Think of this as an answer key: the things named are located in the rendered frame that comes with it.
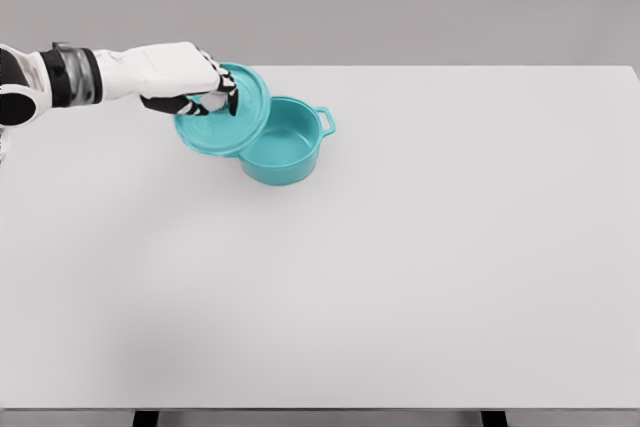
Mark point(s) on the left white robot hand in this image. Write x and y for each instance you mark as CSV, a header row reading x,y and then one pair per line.
x,y
172,69

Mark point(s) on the teal pot lid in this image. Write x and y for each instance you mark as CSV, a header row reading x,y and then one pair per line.
x,y
220,129

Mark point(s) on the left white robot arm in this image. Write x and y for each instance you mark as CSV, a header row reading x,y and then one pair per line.
x,y
65,78

